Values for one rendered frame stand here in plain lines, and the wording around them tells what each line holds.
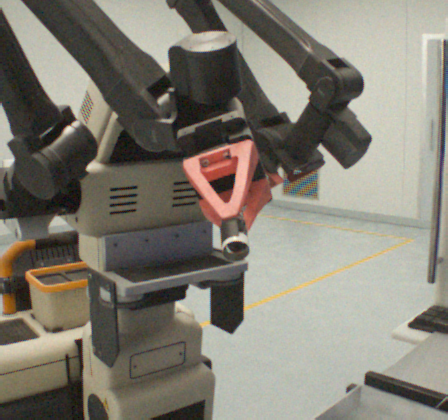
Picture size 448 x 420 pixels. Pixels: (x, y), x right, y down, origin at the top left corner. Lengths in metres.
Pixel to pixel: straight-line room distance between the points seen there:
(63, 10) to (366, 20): 6.27
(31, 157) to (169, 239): 0.32
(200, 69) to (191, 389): 0.69
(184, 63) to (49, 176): 0.28
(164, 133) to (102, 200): 0.35
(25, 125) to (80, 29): 0.19
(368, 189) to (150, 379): 5.85
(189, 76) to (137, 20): 6.10
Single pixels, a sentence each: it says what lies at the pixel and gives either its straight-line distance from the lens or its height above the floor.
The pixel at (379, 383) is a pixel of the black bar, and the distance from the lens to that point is 0.91.
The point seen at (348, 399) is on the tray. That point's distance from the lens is 0.82.
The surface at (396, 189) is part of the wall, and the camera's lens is 6.60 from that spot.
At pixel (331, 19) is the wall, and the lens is 7.07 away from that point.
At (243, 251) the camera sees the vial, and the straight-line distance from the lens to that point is 0.44.
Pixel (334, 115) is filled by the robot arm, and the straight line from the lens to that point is 0.92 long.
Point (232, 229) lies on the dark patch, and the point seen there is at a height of 1.21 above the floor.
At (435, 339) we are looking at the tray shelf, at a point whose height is 0.88.
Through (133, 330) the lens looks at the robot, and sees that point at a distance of 1.06.
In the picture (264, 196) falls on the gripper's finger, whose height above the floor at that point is 1.23.
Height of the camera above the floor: 1.31
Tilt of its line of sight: 9 degrees down
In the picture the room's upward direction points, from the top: straight up
